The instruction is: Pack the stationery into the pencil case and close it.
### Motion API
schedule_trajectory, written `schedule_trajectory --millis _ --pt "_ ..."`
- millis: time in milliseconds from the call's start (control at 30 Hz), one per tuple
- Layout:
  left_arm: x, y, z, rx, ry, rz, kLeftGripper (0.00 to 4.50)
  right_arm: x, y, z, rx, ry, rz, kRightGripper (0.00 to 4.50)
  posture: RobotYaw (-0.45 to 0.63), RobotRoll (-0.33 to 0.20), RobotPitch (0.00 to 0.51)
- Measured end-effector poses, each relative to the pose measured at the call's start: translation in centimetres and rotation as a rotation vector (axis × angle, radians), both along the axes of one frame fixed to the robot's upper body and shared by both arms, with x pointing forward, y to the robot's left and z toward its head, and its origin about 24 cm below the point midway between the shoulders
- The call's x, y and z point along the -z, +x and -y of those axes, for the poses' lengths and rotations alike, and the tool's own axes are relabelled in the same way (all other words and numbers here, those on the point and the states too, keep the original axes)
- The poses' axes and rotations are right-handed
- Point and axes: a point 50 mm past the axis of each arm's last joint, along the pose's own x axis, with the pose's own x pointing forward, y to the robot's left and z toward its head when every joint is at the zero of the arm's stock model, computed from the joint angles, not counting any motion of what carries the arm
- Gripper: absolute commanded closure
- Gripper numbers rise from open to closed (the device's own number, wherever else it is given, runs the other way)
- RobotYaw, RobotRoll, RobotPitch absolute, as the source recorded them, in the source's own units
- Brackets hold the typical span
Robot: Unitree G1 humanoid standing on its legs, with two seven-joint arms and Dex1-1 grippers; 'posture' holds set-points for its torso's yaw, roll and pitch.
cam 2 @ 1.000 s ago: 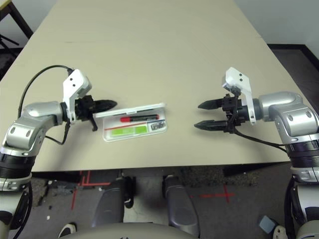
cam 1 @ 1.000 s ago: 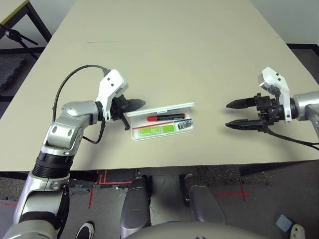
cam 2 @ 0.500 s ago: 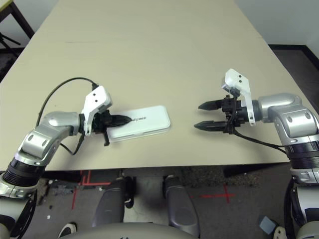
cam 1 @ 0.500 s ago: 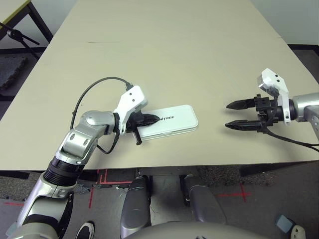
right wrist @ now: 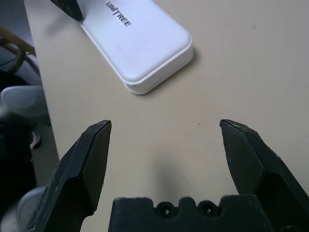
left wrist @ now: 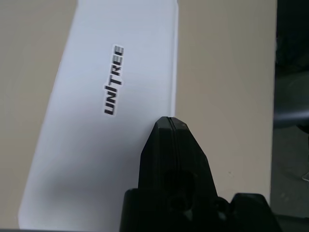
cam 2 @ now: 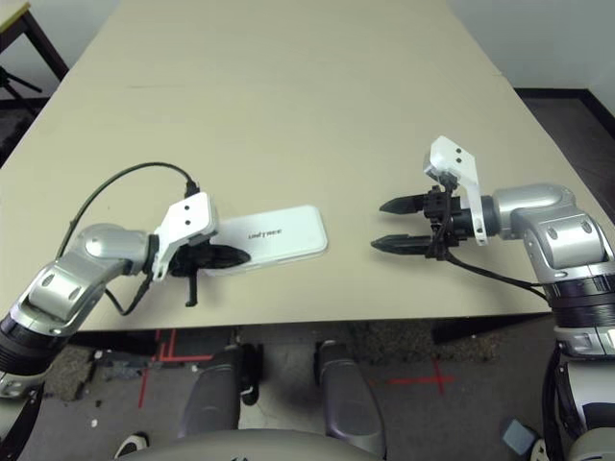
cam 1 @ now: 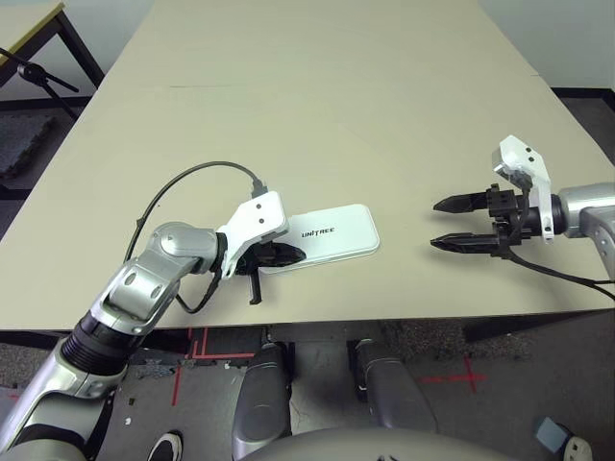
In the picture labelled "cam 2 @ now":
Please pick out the red tape lines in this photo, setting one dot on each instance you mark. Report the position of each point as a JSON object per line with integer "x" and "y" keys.
{"x": 168, "y": 357}

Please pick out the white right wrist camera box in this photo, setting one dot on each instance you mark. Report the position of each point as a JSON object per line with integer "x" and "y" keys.
{"x": 451, "y": 156}

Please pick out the black and white shoe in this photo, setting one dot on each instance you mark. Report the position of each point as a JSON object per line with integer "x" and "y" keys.
{"x": 132, "y": 444}

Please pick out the grey robot left leg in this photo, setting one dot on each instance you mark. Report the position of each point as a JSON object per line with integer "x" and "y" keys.
{"x": 211, "y": 398}

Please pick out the small blue-grey box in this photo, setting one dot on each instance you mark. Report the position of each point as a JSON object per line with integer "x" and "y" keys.
{"x": 519, "y": 436}

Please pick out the side table with black frame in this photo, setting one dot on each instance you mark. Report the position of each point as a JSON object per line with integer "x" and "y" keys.
{"x": 43, "y": 38}

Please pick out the speckled brown floor mat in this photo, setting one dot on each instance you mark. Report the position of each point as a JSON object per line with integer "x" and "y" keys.
{"x": 72, "y": 372}
{"x": 399, "y": 343}

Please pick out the white plastic pencil case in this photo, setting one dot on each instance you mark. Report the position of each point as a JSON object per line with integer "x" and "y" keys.
{"x": 283, "y": 235}

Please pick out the red tape cross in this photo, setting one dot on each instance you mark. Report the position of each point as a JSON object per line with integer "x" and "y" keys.
{"x": 437, "y": 379}

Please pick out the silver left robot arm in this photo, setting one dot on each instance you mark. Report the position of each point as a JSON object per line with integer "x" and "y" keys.
{"x": 105, "y": 242}

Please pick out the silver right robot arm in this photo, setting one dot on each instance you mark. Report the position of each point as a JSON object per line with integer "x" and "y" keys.
{"x": 552, "y": 225}

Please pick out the grey robot torso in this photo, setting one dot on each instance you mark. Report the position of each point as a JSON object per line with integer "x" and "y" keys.
{"x": 250, "y": 449}

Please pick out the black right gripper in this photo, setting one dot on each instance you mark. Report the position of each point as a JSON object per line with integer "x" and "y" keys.
{"x": 442, "y": 211}

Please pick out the grey robot leg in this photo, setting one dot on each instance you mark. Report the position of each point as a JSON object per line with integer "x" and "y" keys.
{"x": 211, "y": 398}
{"x": 346, "y": 408}

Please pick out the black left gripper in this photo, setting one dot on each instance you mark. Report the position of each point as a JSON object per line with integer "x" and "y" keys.
{"x": 192, "y": 261}

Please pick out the dark foam floor mat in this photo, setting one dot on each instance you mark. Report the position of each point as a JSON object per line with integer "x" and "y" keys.
{"x": 9, "y": 129}

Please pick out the grey robot right leg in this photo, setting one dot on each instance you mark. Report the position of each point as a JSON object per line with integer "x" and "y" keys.
{"x": 346, "y": 408}

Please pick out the black tripod stand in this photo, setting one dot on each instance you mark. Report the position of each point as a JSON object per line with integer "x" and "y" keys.
{"x": 14, "y": 84}

